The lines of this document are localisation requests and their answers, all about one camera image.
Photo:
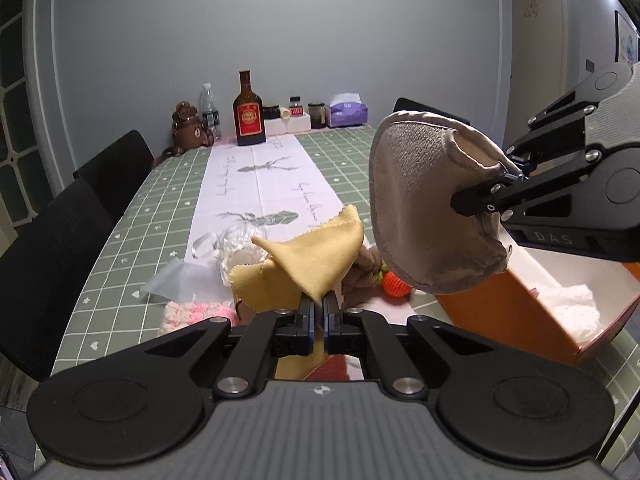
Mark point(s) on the beige fabric pad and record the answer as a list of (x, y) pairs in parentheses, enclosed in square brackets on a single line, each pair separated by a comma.
[(420, 200)]

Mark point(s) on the pink white knitted piece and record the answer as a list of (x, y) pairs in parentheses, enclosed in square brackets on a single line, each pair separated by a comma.
[(195, 315)]

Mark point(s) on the white flat box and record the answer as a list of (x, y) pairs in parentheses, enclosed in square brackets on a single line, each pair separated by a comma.
[(295, 125)]

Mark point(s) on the white printed table runner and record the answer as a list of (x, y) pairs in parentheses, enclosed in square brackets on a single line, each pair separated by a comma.
[(260, 180)]

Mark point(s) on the cream door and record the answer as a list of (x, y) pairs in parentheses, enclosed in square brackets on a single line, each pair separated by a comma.
[(537, 60)]

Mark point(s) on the small ink bottle red label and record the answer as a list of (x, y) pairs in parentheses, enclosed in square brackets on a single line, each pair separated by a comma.
[(296, 107)]

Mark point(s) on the brown plush cloth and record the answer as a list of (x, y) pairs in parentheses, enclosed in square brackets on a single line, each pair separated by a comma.
[(360, 275)]

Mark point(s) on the small black jar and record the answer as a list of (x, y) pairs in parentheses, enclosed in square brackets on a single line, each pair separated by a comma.
[(271, 111)]

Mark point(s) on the light blue sheer cloth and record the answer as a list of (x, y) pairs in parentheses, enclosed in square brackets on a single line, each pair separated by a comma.
[(185, 280)]

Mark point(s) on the clear plastic water bottle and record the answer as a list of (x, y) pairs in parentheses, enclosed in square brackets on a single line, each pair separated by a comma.
[(210, 110)]

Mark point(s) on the orange crochet carrot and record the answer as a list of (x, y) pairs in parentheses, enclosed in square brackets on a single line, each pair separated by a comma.
[(396, 284)]

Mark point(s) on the brown bear shaped bottle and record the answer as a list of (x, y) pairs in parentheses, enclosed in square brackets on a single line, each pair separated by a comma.
[(190, 130)]

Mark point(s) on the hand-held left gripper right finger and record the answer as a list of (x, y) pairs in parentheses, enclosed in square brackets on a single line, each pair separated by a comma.
[(326, 327)]

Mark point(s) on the clear bag with white yarn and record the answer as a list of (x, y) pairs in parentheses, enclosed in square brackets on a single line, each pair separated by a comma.
[(235, 250)]

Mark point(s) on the brown liquor bottle red label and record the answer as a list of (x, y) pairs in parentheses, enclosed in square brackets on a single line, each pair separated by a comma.
[(248, 120)]

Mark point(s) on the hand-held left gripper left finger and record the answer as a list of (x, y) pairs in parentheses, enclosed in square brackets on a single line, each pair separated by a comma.
[(310, 327)]

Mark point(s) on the white lace cloth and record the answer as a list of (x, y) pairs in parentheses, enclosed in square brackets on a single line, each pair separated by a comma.
[(575, 307)]

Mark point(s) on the purple tissue box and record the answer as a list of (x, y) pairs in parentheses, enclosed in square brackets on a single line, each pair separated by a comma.
[(347, 114)]

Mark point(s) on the yellow cloth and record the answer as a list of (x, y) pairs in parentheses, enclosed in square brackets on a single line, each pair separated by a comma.
[(310, 260)]

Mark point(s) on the glass panel door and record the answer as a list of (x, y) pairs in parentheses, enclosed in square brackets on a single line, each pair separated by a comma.
[(15, 90)]

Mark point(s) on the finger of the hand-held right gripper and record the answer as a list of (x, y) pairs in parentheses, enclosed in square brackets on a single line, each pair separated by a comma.
[(480, 200), (555, 142)]

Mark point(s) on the framed wall picture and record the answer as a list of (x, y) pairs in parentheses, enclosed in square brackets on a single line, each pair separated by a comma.
[(627, 40)]

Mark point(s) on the orange cardboard box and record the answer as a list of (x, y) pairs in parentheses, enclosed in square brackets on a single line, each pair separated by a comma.
[(500, 310)]

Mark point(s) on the dark red cloth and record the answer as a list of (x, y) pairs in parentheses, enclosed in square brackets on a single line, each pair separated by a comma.
[(330, 369)]

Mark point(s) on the dark glass jar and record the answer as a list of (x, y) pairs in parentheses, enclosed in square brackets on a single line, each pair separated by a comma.
[(317, 116)]

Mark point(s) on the black chair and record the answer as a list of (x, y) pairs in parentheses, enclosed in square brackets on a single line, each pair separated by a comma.
[(115, 170), (425, 107), (50, 270)]

